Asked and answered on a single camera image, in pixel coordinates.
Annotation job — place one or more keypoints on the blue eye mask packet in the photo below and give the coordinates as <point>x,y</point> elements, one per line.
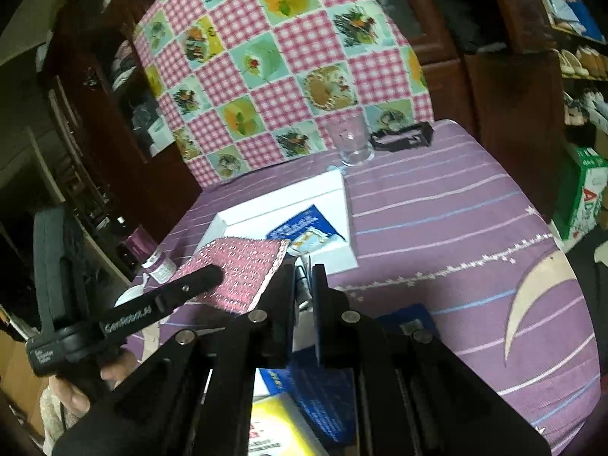
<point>325,397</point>
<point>306,232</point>

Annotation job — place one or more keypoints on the pink sparkly scrub sponge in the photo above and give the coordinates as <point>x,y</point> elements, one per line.
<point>248,266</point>

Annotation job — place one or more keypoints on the dark wooden cabinet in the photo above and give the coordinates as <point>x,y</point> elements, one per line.
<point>106,122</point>

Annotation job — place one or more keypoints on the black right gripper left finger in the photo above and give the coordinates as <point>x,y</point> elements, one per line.
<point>260,338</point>

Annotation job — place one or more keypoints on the purple striped moon cloth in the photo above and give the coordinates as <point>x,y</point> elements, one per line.
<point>446,226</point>

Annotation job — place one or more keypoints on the clear drinking glass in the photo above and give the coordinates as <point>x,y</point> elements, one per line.
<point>351,138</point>

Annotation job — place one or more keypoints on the white shallow tray box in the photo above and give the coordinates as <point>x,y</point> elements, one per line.
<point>255,218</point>

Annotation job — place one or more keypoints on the green white cardboard box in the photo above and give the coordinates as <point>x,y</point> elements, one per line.
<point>582,182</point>

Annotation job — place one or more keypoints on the person's left hand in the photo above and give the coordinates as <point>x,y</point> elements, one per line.
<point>108,377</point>

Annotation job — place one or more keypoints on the purple cap medicine bottle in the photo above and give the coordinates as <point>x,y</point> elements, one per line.
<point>137,249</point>

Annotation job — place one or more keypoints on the yellow white product packet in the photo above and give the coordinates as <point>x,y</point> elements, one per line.
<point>278,428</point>

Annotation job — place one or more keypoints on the pink checkered patchwork cushion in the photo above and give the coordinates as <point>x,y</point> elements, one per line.
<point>248,84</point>

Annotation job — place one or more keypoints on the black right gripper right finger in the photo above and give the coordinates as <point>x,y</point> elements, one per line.
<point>392,373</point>

